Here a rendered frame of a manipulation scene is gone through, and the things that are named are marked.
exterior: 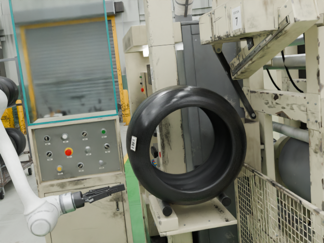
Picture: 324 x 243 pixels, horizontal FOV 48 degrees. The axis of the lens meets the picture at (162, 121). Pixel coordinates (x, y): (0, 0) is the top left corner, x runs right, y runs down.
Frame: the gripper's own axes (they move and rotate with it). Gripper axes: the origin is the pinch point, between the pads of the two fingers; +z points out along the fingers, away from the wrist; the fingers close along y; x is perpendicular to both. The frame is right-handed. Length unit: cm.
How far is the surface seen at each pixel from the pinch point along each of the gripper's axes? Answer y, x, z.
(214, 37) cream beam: -1, -57, 61
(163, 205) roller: -8.5, 11.1, 18.3
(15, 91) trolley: 429, -56, -125
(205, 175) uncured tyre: 14.1, 10.8, 45.5
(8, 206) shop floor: 301, 81, -146
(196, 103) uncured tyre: -12, -31, 43
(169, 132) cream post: 25.2, -14.2, 34.0
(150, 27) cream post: 25, -70, 37
